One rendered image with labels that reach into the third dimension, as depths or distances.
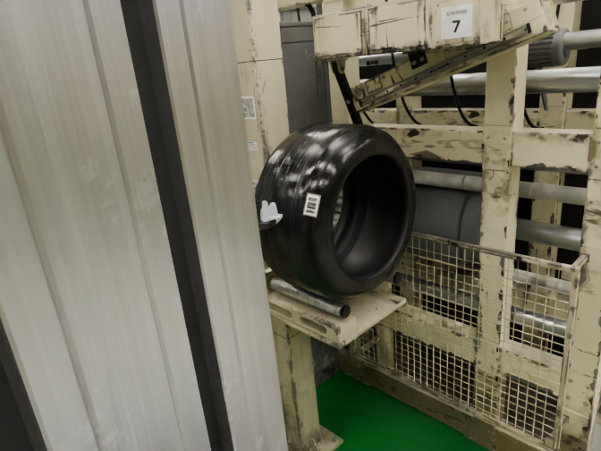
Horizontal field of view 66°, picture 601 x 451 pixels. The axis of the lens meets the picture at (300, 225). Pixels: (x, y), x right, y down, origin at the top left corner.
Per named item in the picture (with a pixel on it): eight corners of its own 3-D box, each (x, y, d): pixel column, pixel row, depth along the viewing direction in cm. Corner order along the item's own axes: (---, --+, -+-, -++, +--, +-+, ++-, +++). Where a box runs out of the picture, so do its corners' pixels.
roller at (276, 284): (278, 276, 168) (275, 288, 168) (269, 276, 165) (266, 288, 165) (352, 304, 144) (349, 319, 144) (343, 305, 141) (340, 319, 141)
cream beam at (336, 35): (313, 61, 162) (309, 16, 158) (358, 56, 178) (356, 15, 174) (479, 45, 120) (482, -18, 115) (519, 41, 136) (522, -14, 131)
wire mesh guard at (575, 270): (352, 356, 219) (343, 217, 196) (355, 354, 220) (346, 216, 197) (557, 455, 157) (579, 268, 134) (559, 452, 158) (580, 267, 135)
